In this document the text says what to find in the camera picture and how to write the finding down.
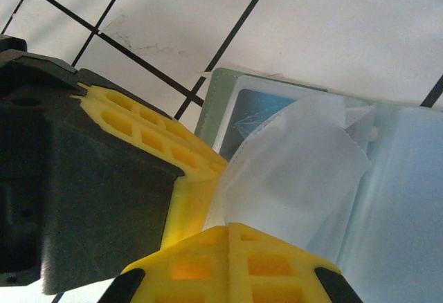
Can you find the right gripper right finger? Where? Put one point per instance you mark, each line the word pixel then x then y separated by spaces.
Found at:
pixel 270 275

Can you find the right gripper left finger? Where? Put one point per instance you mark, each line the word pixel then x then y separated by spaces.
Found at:
pixel 194 275

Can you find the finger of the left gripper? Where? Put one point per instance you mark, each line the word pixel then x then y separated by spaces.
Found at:
pixel 110 185

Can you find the green card holder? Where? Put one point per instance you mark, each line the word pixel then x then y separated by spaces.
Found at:
pixel 311 178

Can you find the teal VIP credit card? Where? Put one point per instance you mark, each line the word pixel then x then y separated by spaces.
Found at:
pixel 252 109

